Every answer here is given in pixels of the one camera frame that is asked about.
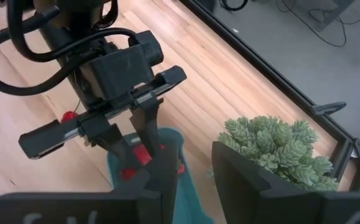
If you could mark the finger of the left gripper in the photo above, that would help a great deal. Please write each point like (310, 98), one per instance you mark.
(147, 124)
(105, 133)

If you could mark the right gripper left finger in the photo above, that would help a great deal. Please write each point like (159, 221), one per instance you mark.
(74, 208)

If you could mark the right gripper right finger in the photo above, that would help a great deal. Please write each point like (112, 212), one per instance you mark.
(261, 205)

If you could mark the red cherry with stem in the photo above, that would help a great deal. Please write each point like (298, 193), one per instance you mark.
(68, 116)

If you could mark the small red round fruit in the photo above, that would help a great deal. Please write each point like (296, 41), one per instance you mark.
(181, 168)

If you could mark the teal plastic container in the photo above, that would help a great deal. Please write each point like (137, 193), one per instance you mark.
(189, 202)

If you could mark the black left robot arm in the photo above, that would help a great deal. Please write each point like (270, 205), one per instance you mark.
(58, 40)

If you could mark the green succulent plant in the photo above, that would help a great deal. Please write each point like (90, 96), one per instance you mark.
(276, 146)

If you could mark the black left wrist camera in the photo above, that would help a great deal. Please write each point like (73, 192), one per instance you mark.
(121, 68)

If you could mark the black frame clamp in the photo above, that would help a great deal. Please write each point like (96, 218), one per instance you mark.
(329, 108)

